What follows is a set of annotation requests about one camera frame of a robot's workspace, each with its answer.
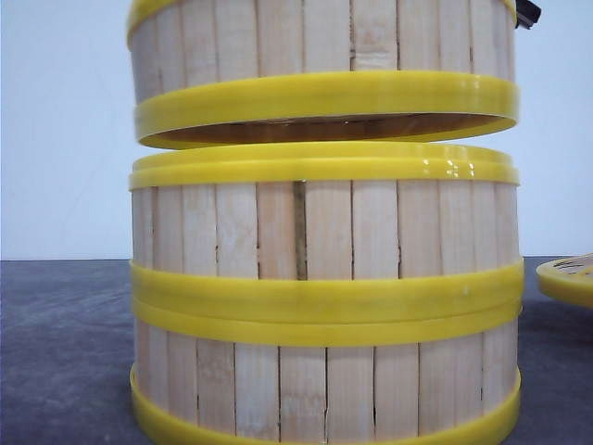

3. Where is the bamboo steamer basket one bun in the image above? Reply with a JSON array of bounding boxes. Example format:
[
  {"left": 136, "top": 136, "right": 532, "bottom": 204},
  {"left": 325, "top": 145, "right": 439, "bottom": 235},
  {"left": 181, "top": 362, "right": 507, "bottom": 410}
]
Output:
[{"left": 127, "top": 1, "right": 519, "bottom": 149}]

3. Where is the bamboo steamer lid yellow rim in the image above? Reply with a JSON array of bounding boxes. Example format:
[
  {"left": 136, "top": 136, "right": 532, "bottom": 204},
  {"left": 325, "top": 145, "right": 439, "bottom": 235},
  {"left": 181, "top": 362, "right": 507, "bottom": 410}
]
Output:
[{"left": 536, "top": 253, "right": 593, "bottom": 308}]

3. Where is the bottom bamboo steamer basket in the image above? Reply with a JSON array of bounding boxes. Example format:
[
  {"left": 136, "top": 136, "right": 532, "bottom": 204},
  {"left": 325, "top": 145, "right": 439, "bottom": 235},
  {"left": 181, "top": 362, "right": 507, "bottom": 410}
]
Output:
[{"left": 131, "top": 320, "right": 521, "bottom": 444}]

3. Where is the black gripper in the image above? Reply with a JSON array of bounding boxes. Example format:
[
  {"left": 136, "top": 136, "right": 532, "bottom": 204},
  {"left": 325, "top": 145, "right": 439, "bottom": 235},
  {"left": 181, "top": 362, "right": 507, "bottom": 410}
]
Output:
[{"left": 515, "top": 0, "right": 541, "bottom": 29}]

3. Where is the lifted bamboo steamer basket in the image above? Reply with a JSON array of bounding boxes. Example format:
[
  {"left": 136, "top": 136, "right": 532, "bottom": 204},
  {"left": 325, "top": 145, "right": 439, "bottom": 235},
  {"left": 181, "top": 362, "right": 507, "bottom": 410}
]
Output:
[{"left": 130, "top": 143, "right": 523, "bottom": 330}]

